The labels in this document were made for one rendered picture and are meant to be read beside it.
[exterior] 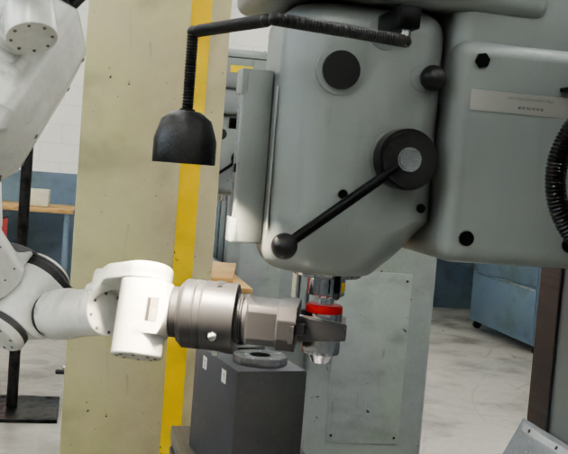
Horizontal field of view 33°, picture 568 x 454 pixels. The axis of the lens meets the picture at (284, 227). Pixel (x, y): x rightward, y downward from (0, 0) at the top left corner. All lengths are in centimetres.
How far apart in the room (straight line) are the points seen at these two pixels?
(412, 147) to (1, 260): 60
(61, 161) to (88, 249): 729
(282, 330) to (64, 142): 906
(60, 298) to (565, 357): 71
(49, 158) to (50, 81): 878
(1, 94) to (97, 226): 159
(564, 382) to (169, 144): 67
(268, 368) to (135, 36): 157
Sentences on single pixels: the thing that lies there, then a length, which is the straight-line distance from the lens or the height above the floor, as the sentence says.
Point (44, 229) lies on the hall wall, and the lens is 1018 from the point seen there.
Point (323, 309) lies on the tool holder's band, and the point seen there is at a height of 126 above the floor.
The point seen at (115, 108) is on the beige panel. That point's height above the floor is 157.
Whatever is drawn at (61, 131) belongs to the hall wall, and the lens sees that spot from 1016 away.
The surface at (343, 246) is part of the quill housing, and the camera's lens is 112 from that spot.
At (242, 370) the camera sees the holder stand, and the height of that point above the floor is 111.
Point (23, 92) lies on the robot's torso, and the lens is 134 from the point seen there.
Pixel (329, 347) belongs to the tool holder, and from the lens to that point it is 119.
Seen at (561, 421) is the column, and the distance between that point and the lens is 142.
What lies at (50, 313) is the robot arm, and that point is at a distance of 135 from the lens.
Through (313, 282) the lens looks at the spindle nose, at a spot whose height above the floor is 130.
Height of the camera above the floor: 143
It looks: 4 degrees down
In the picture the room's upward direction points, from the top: 5 degrees clockwise
